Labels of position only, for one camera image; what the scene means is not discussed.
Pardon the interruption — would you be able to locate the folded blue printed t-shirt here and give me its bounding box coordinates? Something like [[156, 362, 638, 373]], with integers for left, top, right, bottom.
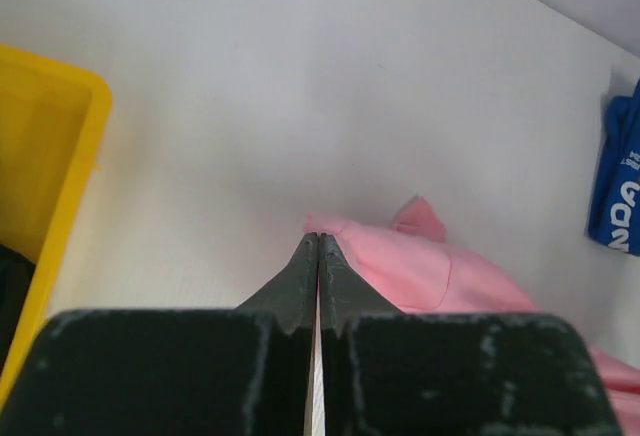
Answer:
[[587, 89, 639, 256]]

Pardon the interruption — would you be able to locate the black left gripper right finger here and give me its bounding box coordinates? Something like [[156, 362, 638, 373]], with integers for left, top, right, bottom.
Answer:
[[318, 235, 622, 435]]

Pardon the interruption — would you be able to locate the pink t-shirt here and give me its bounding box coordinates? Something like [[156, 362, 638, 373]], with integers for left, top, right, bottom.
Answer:
[[304, 197, 639, 435]]

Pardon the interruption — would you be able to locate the yellow plastic bin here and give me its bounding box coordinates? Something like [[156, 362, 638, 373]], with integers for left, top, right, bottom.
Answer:
[[1, 45, 112, 397]]

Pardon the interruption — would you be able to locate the black t-shirt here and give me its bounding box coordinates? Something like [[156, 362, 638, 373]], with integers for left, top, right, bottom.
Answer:
[[0, 245, 35, 367]]

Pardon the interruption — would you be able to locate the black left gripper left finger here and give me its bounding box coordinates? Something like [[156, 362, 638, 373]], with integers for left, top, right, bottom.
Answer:
[[1, 234, 319, 435]]

